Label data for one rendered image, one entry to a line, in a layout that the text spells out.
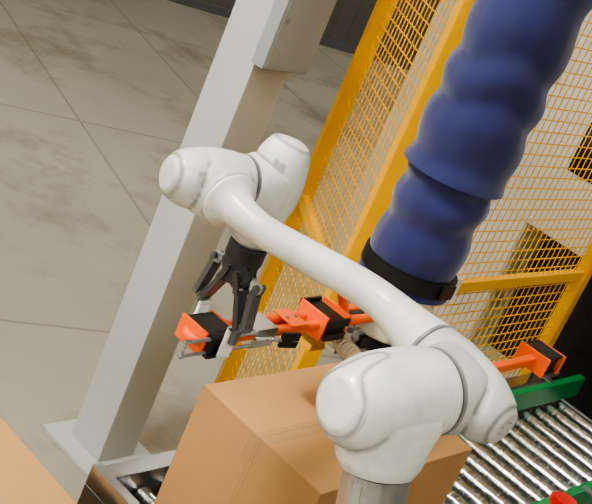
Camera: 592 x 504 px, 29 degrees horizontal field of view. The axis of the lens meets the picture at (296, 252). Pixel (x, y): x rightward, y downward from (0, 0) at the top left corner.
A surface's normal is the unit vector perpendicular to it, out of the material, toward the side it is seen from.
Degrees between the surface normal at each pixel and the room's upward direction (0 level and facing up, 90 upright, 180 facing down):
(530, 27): 90
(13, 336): 0
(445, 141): 99
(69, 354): 0
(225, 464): 90
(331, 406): 87
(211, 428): 90
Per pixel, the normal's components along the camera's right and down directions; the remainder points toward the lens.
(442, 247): 0.22, 0.18
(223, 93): -0.65, 0.03
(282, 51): 0.66, 0.51
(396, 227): -0.67, -0.32
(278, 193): 0.51, 0.46
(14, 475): 0.37, -0.86
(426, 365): 0.49, -0.66
